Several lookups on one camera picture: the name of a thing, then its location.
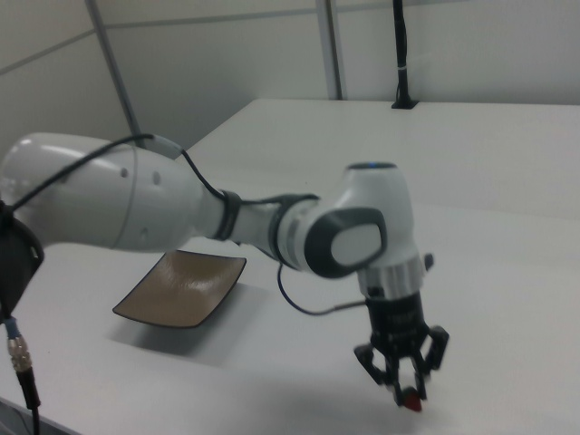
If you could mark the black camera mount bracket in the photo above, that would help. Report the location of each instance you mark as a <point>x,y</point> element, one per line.
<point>18,258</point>

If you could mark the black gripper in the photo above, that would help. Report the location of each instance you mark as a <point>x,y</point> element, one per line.
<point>396,321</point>

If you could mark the grey aluminium partition post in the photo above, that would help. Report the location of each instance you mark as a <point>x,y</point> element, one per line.
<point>330,50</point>
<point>113,68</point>

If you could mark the brown square ceramic plate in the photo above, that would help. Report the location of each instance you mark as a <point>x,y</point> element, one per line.
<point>181,294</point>

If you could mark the red green toy strawberry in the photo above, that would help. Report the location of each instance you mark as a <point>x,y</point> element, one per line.
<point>413,401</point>

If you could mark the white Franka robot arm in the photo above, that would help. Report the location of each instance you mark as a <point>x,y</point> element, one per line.
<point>90,204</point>

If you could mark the black pole with base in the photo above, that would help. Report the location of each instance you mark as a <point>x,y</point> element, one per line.
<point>401,45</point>

